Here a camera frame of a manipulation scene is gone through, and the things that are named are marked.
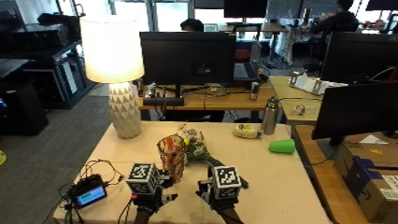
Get person's left hand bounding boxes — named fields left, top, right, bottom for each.
left=130, top=170, right=179, bottom=215

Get person's right hand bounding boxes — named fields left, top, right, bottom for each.
left=195, top=165, right=250, bottom=211

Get amber patterned glass vase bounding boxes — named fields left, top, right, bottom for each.
left=155, top=133, right=187, bottom=185

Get flower bouquet with green stems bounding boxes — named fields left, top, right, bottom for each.
left=177, top=123, right=250, bottom=189

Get white marker cube right glove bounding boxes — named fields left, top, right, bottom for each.
left=211, top=165, right=243, bottom=201

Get white marker cube glove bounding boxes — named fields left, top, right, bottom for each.
left=123, top=162, right=162, bottom=196
left=211, top=165, right=243, bottom=201

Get white marker cube left glove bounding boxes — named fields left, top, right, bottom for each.
left=123, top=162, right=162, bottom=196

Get small black device blue screen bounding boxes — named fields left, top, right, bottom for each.
left=66, top=174, right=107, bottom=210

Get green plastic cup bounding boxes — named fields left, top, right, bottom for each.
left=267, top=138, right=296, bottom=155

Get steel water bottle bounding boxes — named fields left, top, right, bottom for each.
left=260, top=96, right=282, bottom=136

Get black soundbar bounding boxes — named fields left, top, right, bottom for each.
left=142, top=95, right=185, bottom=107

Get dark wooden desk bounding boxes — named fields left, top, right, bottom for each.
left=292, top=124, right=398, bottom=224

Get clear crumpled wrapper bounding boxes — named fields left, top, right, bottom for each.
left=290, top=104, right=311, bottom=117

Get light wooden side desk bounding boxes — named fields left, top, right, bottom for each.
left=267, top=75, right=326, bottom=125

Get black laptop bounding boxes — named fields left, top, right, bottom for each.
left=232, top=61, right=263, bottom=82

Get white stand with paper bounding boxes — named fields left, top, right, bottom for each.
left=287, top=70, right=348, bottom=96

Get black monitor with stand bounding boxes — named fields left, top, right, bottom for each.
left=139, top=31, right=236, bottom=99

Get cardboard box blue tape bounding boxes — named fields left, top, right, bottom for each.
left=331, top=142, right=398, bottom=224

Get black monitor on wooden desk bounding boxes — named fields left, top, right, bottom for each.
left=311, top=81, right=398, bottom=161

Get black floor speaker box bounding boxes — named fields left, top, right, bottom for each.
left=0, top=81, right=49, bottom=136

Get black storage cabinet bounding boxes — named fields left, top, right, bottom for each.
left=0, top=40, right=97, bottom=110

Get white table lamp textured base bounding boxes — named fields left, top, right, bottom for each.
left=78, top=15, right=145, bottom=140

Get large black monitor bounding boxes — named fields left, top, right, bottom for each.
left=319, top=31, right=398, bottom=86

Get black background monitor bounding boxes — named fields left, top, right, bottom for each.
left=222, top=0, right=270, bottom=24

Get black printer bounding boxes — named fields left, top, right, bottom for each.
left=9, top=22, right=70, bottom=49

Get black cables of small device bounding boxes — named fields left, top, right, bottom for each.
left=41, top=159, right=125, bottom=224

